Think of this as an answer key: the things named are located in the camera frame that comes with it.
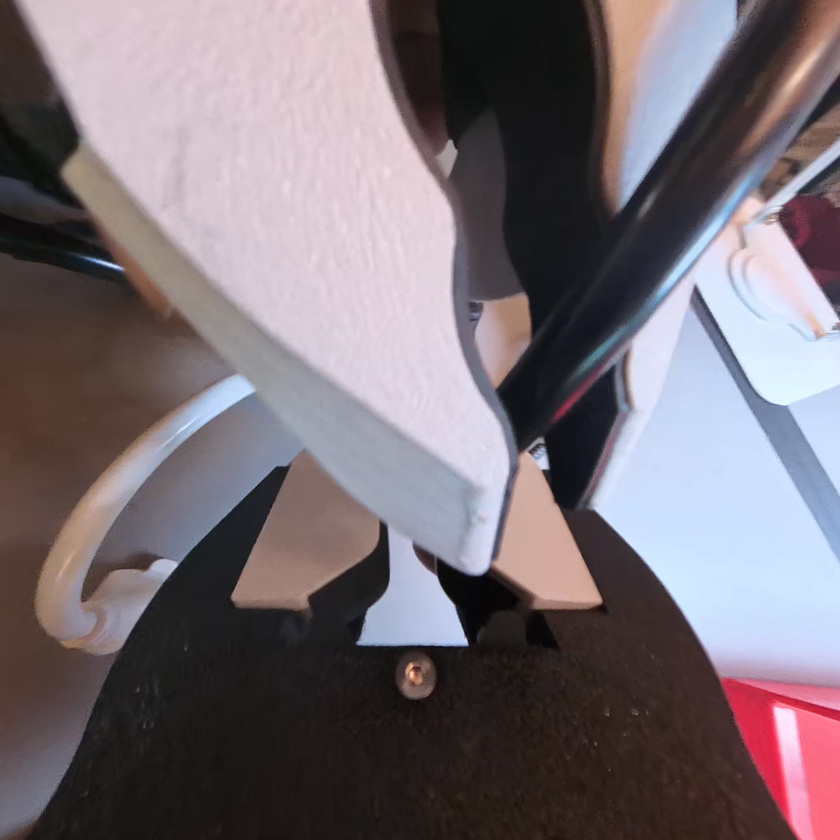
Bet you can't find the white extension cord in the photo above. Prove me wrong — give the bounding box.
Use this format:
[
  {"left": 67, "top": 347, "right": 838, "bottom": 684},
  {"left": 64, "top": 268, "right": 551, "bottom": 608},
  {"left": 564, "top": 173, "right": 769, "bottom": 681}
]
[{"left": 0, "top": 176, "right": 309, "bottom": 657}]

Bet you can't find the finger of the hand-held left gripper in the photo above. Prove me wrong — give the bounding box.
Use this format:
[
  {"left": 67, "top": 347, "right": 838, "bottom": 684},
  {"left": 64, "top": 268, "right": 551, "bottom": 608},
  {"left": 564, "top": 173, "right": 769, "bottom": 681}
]
[
  {"left": 546, "top": 0, "right": 747, "bottom": 513},
  {"left": 13, "top": 0, "right": 519, "bottom": 578}
]

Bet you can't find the red plastic bin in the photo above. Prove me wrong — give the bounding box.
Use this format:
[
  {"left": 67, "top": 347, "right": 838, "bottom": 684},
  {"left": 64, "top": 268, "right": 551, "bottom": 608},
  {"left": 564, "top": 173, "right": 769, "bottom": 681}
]
[{"left": 721, "top": 678, "right": 840, "bottom": 840}]

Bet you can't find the thick black extension cord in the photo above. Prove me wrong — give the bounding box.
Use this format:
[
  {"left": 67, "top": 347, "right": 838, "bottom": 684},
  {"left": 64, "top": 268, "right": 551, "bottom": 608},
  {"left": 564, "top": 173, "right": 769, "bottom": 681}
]
[{"left": 0, "top": 213, "right": 129, "bottom": 284}]

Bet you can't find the thin black extension cord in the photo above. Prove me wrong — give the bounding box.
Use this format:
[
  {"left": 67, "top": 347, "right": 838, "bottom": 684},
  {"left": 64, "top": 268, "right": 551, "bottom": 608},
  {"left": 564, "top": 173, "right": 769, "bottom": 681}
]
[{"left": 436, "top": 0, "right": 840, "bottom": 457}]

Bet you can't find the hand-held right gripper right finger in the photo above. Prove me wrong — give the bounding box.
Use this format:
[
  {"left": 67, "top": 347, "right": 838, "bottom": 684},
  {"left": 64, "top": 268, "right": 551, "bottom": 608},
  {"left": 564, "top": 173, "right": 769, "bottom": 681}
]
[{"left": 436, "top": 468, "right": 605, "bottom": 645}]

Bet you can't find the red plastic basket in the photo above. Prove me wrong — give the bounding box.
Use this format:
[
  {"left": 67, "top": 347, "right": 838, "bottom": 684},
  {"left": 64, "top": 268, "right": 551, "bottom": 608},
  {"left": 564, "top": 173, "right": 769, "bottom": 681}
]
[{"left": 781, "top": 196, "right": 840, "bottom": 290}]

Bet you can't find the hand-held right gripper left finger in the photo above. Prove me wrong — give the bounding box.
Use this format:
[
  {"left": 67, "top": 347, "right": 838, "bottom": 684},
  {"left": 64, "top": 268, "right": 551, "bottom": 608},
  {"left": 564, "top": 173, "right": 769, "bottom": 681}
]
[{"left": 231, "top": 451, "right": 392, "bottom": 643}]

